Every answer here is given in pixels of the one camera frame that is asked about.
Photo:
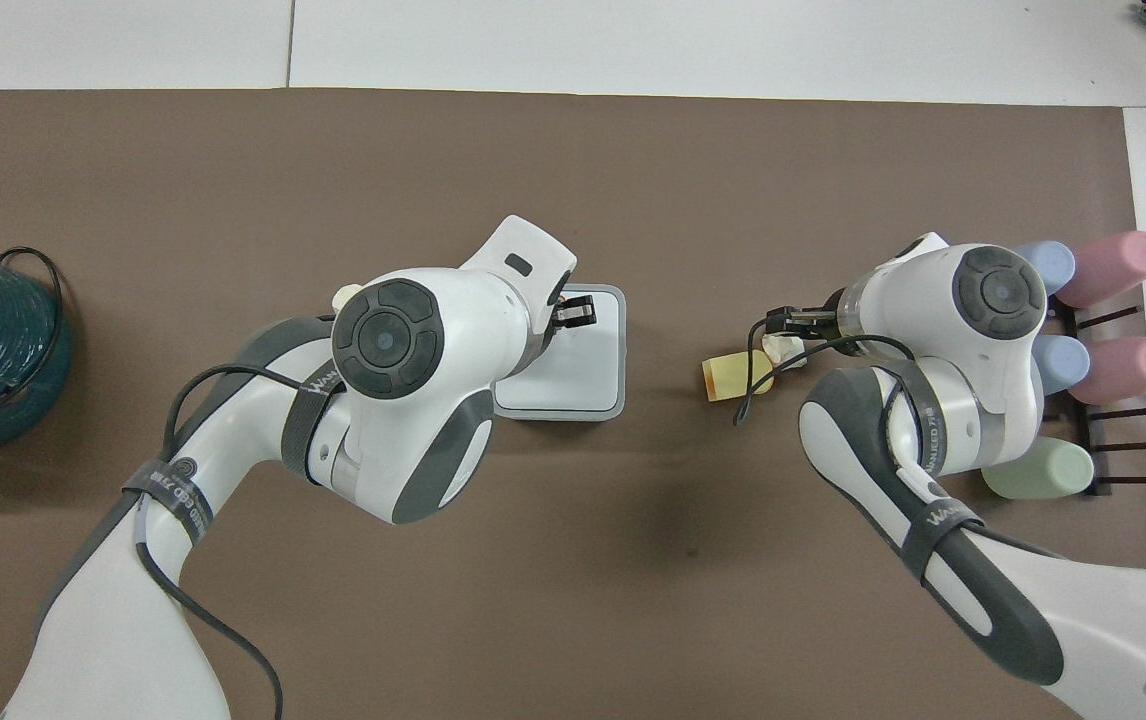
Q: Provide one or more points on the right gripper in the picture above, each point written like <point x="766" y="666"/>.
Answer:
<point x="821" y="321"/>

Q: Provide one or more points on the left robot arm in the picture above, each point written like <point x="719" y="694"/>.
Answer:
<point x="233" y="450"/>

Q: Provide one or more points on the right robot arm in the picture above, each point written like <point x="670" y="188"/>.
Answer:
<point x="1013" y="590"/>

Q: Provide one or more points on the white bin with grey rim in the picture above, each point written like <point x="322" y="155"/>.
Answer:
<point x="583" y="370"/>

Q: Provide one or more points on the crumpled white paper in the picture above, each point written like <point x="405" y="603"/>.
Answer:
<point x="783" y="352"/>

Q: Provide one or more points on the blue cup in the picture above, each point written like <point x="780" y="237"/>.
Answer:
<point x="1065" y="362"/>
<point x="1053" y="262"/>

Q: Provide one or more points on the green cup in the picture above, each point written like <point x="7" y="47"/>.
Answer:
<point x="1043" y="470"/>

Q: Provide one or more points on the pink cup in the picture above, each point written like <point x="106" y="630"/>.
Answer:
<point x="1133" y="370"/>
<point x="1118" y="265"/>

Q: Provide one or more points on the black cup rack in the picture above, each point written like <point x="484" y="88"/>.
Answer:
<point x="1103" y="480"/>

